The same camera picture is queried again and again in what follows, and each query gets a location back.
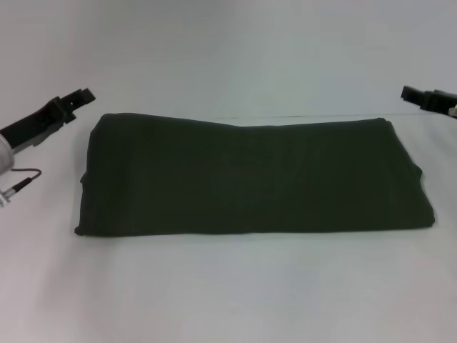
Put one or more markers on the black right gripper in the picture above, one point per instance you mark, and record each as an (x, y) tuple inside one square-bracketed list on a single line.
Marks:
[(441, 101)]

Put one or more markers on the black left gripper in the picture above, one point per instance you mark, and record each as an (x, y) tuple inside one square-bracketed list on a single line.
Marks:
[(35, 125)]

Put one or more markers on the dark green shirt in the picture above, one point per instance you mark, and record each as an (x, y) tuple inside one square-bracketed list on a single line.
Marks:
[(250, 178)]

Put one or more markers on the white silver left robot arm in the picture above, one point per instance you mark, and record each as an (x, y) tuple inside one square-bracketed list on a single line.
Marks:
[(5, 157)]

